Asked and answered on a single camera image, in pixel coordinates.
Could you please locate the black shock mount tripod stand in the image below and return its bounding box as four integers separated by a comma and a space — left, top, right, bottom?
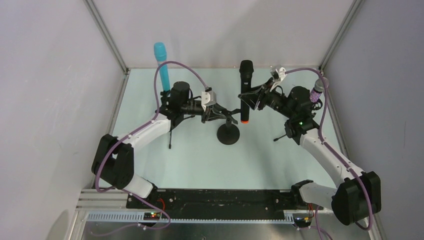
273, 96, 323, 145

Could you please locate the black tripod clip stand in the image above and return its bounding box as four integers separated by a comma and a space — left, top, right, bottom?
159, 90, 195, 149

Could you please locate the black round base stand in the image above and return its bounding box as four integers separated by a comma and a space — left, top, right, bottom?
216, 108, 241, 145

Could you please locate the black orange-tipped microphone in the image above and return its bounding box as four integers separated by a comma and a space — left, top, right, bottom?
239, 59, 254, 124

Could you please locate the purple glitter microphone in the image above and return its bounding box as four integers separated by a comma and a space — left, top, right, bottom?
309, 77, 329, 103

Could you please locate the teal blue microphone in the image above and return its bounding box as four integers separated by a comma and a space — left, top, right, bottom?
153, 42, 171, 91

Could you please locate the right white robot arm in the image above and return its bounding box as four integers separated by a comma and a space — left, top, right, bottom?
238, 83, 382, 226

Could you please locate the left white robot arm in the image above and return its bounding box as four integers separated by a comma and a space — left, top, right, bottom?
91, 81, 241, 198

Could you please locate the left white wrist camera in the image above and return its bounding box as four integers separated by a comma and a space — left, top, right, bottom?
201, 90, 217, 111

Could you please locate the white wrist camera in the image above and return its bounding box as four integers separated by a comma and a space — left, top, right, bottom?
201, 90, 217, 111
270, 65, 286, 91

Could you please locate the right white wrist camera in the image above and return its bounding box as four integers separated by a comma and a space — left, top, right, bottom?
270, 65, 286, 91

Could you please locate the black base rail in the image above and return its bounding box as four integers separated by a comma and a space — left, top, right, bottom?
146, 188, 316, 220

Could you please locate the white toothed cable duct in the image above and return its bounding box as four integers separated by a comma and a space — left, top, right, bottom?
85, 211, 295, 224

